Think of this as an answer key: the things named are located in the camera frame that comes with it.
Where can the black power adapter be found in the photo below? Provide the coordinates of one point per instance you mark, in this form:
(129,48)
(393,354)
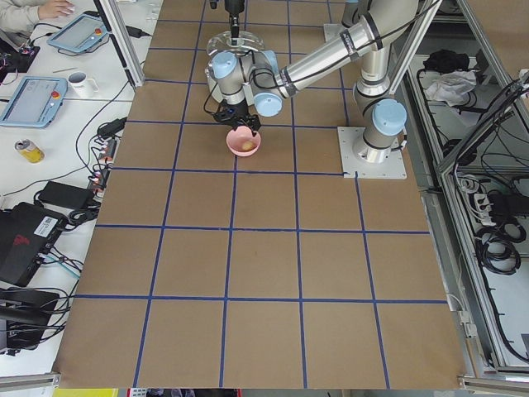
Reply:
(64,195)

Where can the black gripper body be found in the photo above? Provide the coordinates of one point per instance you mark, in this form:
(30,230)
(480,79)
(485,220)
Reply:
(239,112)
(234,7)

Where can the black red computer box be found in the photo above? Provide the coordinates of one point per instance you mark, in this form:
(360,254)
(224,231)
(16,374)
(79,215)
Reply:
(27,232)

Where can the white crumpled cloth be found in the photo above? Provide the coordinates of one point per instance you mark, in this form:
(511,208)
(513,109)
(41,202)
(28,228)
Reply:
(452,88)

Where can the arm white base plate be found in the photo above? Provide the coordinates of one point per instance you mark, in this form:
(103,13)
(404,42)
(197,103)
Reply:
(336,34)
(359,160)

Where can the glass pot lid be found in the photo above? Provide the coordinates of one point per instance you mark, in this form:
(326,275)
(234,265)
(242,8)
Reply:
(246,41)

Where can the person's beige sleeve forearm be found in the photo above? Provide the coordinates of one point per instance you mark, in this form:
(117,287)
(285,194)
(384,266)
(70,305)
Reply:
(18,17)

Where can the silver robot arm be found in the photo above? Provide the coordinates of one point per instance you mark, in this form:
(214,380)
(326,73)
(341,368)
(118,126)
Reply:
(253,86)

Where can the white pot with steel interior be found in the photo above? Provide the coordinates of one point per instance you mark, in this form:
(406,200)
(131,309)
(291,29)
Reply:
(227,88)

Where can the lower blue teach pendant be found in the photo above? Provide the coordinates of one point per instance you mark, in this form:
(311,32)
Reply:
(35,102)

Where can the aluminium frame post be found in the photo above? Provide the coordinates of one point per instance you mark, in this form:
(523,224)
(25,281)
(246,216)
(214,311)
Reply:
(116,28)

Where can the pink bowl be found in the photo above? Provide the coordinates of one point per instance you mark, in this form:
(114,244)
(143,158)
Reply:
(235,139)

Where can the blue teach pendant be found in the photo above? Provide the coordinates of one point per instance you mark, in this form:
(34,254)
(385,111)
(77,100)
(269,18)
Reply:
(80,35)
(35,102)

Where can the person's hand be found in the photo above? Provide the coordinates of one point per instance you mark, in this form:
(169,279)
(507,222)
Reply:
(52,9)

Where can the upper blue teach pendant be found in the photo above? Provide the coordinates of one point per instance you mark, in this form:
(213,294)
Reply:
(80,35)

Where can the black cloth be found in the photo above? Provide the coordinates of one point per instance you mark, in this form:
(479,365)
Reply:
(446,61)

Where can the white mug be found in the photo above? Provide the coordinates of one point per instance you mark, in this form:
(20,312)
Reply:
(84,86)

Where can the yellow drink can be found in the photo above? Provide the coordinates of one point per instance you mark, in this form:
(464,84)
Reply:
(29,150)

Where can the black power strip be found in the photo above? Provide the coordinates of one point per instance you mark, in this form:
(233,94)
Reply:
(101,169)

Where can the brown egg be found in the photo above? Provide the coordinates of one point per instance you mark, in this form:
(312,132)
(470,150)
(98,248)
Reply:
(247,146)

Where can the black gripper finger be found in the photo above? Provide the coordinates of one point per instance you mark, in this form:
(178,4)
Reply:
(234,29)
(236,125)
(253,122)

